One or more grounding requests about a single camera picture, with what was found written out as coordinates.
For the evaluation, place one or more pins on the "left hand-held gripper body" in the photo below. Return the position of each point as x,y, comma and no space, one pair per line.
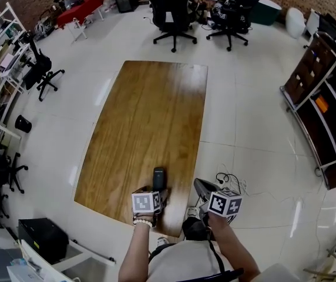
144,202

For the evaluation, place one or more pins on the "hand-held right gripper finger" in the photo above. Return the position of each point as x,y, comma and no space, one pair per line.
205,187

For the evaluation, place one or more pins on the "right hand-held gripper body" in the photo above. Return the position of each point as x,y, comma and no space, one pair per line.
225,204

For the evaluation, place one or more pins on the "black telephone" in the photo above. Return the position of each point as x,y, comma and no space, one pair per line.
159,177

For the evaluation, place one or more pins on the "person's right forearm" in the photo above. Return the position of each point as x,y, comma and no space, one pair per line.
232,245

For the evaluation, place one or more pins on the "person's left forearm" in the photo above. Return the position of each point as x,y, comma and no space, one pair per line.
135,247

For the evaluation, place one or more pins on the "person's black trouser knee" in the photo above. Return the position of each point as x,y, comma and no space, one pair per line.
196,229

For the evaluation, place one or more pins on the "person's white shoe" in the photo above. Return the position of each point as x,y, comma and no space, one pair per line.
162,241

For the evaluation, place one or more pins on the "wooden table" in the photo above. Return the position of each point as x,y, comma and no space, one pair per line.
144,122

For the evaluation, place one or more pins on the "person's grey shirt torso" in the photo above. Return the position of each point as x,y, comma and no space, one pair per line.
182,263

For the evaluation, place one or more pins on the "black equipment box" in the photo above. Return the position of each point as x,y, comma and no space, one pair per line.
43,239

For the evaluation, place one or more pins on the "brown and white shelf cabinet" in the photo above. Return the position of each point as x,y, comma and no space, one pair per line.
323,107

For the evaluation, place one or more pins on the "orange box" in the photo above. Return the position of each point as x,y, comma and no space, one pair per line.
321,104

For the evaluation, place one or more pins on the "black waste bin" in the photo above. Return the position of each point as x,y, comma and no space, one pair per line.
23,124

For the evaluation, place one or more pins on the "white beanbag seat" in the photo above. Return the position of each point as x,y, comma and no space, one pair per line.
295,22

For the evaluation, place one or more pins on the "white metal shelf rack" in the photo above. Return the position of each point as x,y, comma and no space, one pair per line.
0,69

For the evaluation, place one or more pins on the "white round table green base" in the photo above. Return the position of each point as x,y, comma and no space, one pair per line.
266,7

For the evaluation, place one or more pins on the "red topped table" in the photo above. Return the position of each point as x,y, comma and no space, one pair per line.
78,10

